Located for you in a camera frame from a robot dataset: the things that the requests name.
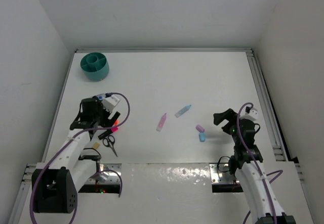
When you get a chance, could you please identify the pink translucent highlighter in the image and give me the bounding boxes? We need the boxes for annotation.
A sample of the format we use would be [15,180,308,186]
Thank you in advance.
[156,113,167,132]

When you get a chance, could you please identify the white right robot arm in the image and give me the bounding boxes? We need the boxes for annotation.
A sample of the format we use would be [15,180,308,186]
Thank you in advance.
[213,103,296,223]

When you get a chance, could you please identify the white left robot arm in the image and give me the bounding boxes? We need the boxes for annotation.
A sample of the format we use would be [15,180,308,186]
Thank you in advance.
[30,94,120,213]

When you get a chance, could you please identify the tan eraser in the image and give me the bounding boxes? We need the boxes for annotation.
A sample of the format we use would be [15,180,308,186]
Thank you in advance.
[93,143,100,149]

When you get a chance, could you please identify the black pink highlighter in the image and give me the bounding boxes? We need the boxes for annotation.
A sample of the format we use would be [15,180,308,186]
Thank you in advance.
[98,127,118,140]

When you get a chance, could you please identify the small black scissors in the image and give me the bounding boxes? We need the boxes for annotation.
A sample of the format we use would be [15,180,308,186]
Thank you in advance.
[102,135,118,157]

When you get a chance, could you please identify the blue glue bottle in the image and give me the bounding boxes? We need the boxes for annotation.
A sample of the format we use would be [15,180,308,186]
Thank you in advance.
[93,93,113,100]

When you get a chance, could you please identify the blue highlighter cap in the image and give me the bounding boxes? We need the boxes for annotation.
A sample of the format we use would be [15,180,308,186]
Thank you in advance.
[199,132,206,142]

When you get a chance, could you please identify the teal round desk organizer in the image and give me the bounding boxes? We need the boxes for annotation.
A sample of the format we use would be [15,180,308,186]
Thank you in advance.
[80,52,109,81]

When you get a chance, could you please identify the blue translucent highlighter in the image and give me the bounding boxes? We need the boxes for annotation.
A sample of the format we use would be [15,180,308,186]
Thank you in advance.
[175,105,191,118]

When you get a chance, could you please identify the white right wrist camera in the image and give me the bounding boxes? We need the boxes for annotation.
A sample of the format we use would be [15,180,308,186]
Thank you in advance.
[240,106,259,121]

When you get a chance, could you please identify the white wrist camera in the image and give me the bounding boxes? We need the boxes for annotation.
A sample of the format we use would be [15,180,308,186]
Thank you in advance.
[240,106,259,121]
[102,95,120,112]

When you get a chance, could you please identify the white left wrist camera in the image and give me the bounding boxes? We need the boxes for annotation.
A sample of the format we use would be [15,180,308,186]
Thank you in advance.
[102,95,120,112]

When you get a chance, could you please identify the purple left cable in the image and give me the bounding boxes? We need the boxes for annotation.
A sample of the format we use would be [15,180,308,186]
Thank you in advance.
[29,92,131,224]

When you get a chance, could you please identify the purple cable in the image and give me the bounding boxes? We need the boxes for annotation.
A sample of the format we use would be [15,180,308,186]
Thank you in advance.
[29,92,131,224]
[237,103,284,224]

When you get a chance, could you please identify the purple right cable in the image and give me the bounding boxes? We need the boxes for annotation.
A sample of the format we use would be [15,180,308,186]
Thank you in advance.
[237,103,284,224]

